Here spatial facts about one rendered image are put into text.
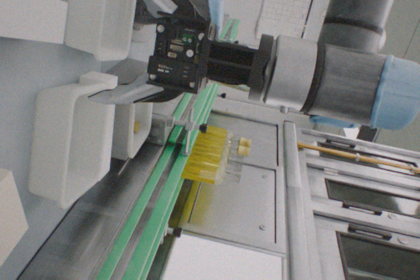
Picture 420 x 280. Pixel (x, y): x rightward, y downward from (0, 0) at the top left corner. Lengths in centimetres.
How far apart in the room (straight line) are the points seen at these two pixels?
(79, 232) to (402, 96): 70
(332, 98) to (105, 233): 63
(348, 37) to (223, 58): 17
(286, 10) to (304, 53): 666
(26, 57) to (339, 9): 47
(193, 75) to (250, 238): 86
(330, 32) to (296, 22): 658
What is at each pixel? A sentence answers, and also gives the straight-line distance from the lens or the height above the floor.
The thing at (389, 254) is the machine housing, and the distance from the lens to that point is 141.
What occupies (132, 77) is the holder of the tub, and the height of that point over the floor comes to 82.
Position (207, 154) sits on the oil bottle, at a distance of 121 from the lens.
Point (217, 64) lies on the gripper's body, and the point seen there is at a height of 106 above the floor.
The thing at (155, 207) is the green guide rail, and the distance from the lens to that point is 96.
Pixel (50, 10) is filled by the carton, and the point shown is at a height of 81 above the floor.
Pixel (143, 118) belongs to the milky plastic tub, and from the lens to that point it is 109.
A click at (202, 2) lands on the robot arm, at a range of 98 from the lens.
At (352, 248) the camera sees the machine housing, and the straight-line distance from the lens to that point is 136.
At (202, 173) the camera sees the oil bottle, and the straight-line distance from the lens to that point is 115.
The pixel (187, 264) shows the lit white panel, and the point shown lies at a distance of 106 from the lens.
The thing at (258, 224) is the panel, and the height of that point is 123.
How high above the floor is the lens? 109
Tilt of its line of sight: 4 degrees down
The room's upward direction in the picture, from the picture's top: 102 degrees clockwise
